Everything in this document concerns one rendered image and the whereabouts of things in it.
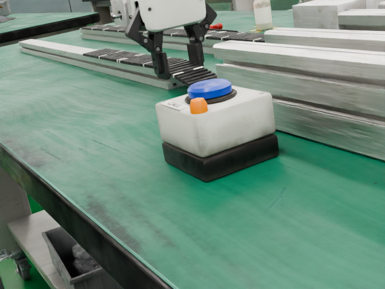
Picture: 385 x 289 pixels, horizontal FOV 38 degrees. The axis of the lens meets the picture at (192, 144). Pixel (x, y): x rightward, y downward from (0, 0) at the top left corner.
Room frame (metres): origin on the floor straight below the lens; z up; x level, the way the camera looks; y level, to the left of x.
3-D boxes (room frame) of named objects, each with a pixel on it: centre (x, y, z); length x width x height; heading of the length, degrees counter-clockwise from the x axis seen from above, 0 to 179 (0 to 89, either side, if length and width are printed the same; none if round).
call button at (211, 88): (0.50, -0.02, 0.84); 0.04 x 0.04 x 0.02
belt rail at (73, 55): (1.27, 0.22, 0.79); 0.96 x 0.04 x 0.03; 27
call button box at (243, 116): (0.50, -0.03, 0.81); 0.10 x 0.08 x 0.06; 117
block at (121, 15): (1.79, 0.13, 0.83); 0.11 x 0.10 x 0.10; 116
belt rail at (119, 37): (1.35, 0.05, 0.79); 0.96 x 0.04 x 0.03; 27
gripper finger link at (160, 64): (0.81, 0.04, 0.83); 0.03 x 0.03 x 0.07; 27
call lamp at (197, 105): (0.46, -0.01, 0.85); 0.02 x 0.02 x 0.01
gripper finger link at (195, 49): (0.85, -0.04, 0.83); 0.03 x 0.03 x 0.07; 27
